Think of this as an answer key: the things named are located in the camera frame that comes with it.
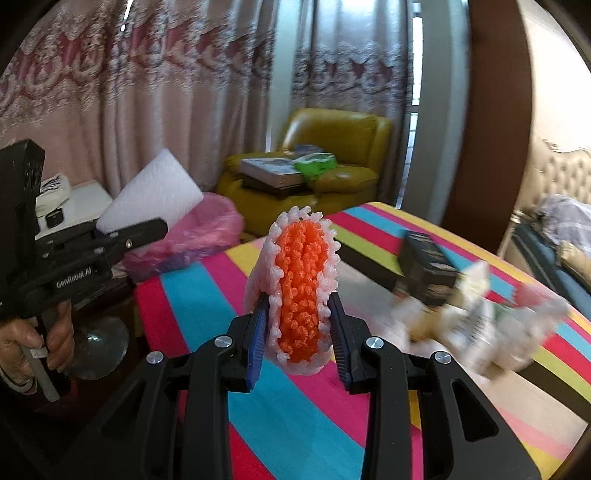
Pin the striped gold pillow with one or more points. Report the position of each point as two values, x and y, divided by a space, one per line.
577 256

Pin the tufted cream bed headboard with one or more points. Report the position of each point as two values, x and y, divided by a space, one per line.
563 170

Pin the grey checked blanket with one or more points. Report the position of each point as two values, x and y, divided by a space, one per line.
568 217

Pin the green snack packet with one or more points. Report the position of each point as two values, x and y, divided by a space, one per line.
316 165

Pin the yellow leather armchair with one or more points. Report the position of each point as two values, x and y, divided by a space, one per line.
351 134

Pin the small black round container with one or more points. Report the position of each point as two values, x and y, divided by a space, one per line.
54 218

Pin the white foam block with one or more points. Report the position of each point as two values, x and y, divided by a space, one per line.
152 189

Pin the striped colourful tablecloth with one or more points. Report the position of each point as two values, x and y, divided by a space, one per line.
203 323

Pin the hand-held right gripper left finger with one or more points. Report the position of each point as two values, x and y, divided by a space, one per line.
258 341

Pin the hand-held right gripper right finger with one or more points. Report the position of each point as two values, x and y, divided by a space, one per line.
339 350

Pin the white printed bag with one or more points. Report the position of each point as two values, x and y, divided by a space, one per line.
53 189

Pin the bed with blue sheet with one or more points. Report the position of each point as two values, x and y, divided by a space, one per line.
540 258

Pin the brown wooden door frame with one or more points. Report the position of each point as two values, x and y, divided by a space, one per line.
489 115

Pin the black cardboard box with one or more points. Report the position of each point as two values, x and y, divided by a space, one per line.
427 267

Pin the pink lace curtain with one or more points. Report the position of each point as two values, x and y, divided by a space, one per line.
138 92
355 69

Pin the clear glass bowl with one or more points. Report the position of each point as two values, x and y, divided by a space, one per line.
99 346

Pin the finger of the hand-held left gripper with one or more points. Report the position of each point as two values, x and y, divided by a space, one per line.
138 232

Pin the pink plastic bag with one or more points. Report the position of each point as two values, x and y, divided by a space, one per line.
198 235

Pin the person's left hand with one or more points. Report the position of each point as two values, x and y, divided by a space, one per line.
60 332

